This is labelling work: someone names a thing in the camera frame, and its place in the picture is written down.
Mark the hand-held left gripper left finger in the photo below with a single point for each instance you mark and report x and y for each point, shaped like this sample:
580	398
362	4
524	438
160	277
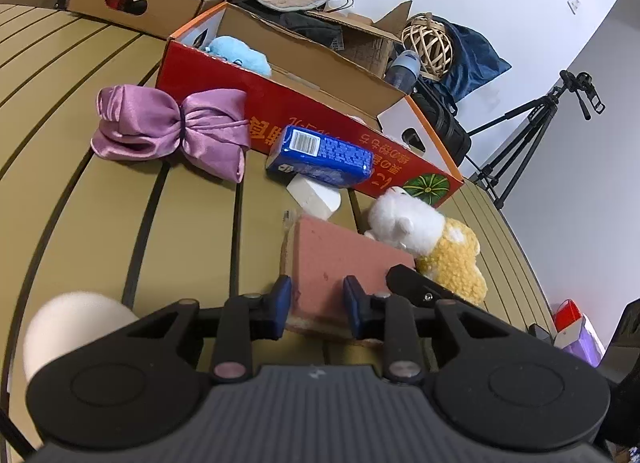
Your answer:
282	304

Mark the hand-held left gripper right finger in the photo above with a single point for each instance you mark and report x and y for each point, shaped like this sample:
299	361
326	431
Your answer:
352	305

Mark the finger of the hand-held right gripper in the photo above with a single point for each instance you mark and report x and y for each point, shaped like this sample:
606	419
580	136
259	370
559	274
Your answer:
417	285

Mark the pink rectangular sponge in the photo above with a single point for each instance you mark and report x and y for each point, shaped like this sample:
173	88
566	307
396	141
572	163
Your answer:
325	263

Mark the white and yellow plush toy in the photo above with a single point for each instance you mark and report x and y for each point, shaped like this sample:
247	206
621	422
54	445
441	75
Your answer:
410	223

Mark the blue tissue packet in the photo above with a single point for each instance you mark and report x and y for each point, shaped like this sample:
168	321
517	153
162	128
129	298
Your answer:
325	155

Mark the red cardboard box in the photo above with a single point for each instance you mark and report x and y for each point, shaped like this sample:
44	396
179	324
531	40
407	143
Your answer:
240	98

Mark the white round sponge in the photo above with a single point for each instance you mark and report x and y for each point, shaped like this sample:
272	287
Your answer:
65	328

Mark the blue plush toy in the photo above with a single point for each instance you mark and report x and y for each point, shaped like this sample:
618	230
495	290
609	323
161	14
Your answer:
240	55

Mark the purple tissue pack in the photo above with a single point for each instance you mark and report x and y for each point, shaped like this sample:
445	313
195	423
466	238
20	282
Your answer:
587	343

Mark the black phone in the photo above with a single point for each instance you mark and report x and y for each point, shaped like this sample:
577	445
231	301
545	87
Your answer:
540	333

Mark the black suitcase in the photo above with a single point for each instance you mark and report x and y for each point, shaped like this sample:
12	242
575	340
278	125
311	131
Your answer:
445	128

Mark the black tripod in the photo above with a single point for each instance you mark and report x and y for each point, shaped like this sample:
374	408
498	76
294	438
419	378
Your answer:
520	123

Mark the blue water bottle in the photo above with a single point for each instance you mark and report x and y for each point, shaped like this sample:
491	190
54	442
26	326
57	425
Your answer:
400	70

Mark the pink satin bow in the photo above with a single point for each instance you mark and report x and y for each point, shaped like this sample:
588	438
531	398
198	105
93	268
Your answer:
150	123

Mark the blue velvet bag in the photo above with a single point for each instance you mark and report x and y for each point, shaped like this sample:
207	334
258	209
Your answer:
475	60

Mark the woven rattan ball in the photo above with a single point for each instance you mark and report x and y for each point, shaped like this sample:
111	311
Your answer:
427	45

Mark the large open cardboard box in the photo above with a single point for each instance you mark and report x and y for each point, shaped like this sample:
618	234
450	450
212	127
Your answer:
365	43

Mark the dark cloth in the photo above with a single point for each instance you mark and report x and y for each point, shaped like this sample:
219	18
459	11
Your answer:
305	25

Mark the brown cardboard box with cutout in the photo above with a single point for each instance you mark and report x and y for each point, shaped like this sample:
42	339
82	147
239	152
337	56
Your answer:
165	5

